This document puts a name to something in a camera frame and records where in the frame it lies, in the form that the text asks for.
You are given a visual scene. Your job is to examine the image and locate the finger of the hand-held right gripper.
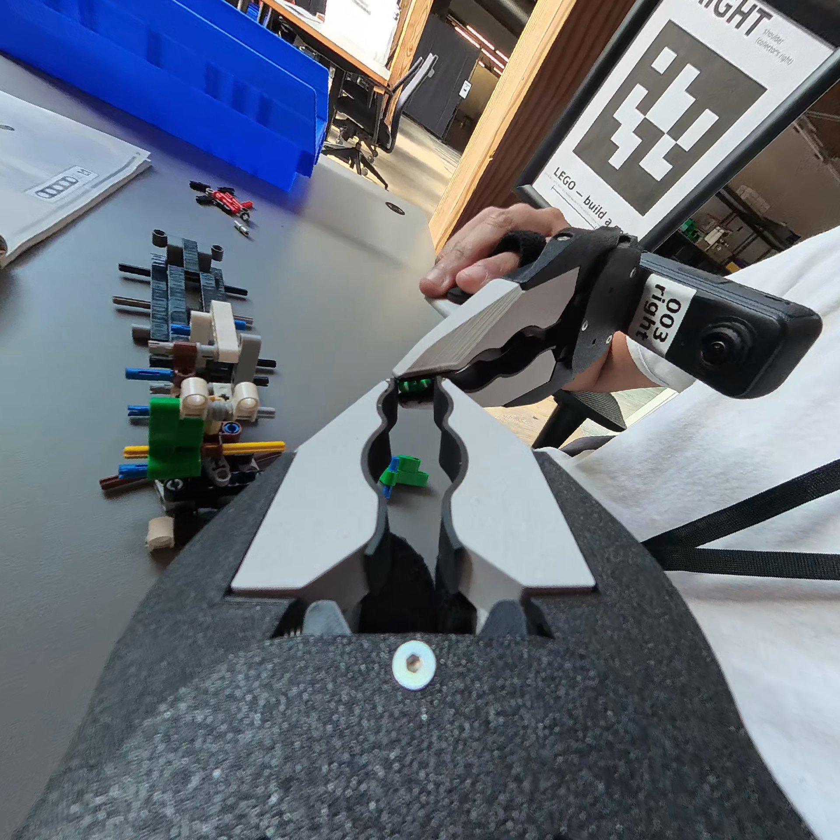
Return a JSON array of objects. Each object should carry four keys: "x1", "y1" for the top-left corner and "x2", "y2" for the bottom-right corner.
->
[
  {"x1": 391, "y1": 269, "x2": 580, "y2": 380},
  {"x1": 451, "y1": 327, "x2": 563, "y2": 409}
]

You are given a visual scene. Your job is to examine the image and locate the person's right hand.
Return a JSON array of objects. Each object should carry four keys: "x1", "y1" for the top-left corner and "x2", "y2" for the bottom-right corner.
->
[{"x1": 419, "y1": 203, "x2": 634, "y2": 393}]

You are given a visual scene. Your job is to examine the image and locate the grey lego vehicle chassis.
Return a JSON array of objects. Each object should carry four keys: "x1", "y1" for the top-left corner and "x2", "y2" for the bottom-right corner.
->
[{"x1": 98, "y1": 228, "x2": 287, "y2": 513}]

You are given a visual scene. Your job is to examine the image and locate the person in white shirt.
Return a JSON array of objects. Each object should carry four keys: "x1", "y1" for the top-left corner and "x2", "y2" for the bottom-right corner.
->
[{"x1": 538, "y1": 226, "x2": 840, "y2": 840}]

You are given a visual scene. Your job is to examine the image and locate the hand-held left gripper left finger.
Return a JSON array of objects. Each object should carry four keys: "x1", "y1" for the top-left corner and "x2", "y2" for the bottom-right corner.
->
[{"x1": 230, "y1": 377, "x2": 400, "y2": 634}]

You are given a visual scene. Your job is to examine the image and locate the wooden pillar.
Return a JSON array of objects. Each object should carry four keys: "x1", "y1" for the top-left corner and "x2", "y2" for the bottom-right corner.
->
[
  {"x1": 428, "y1": 0, "x2": 637, "y2": 253},
  {"x1": 387, "y1": 0, "x2": 434, "y2": 86}
]

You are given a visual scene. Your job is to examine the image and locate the background wooden table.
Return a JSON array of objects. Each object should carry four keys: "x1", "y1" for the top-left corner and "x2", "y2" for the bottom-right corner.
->
[{"x1": 259, "y1": 0, "x2": 395, "y2": 89}]

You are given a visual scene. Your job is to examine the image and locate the pile of small lego pieces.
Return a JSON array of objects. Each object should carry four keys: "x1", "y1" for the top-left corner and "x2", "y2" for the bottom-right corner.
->
[{"x1": 189, "y1": 178, "x2": 257, "y2": 221}]

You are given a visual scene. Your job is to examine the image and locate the green angled lego piece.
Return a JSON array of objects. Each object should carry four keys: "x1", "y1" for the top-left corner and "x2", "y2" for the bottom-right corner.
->
[{"x1": 379, "y1": 454, "x2": 431, "y2": 501}]

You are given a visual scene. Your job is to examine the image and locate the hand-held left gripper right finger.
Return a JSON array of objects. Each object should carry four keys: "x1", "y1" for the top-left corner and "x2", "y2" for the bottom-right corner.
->
[{"x1": 433, "y1": 379, "x2": 598, "y2": 632}]

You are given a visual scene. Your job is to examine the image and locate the person's right forearm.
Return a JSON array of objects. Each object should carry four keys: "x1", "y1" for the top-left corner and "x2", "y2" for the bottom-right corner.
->
[{"x1": 623, "y1": 338, "x2": 703, "y2": 395}]

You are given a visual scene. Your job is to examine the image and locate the white instruction booklet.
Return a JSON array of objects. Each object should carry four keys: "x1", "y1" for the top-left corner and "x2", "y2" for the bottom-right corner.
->
[{"x1": 0, "y1": 88, "x2": 153, "y2": 270}]

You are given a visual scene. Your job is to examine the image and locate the framed marker sign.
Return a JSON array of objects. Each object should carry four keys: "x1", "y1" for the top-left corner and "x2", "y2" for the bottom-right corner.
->
[{"x1": 515, "y1": 0, "x2": 840, "y2": 244}]

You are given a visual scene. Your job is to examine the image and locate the blue plastic bin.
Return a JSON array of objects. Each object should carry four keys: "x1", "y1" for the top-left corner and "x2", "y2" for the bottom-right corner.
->
[{"x1": 0, "y1": 0, "x2": 330, "y2": 193}]

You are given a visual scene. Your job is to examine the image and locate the background office chair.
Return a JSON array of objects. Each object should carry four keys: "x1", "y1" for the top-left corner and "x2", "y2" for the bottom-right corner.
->
[{"x1": 325, "y1": 52, "x2": 439, "y2": 191}]

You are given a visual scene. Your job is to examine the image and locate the background storage shelves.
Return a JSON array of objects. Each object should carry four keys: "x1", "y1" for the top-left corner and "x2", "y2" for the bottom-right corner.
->
[{"x1": 682, "y1": 98, "x2": 840, "y2": 277}]

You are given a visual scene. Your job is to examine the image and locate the black metal stand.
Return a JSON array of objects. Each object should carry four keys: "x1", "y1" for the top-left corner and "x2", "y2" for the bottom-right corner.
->
[{"x1": 640, "y1": 42, "x2": 840, "y2": 253}]

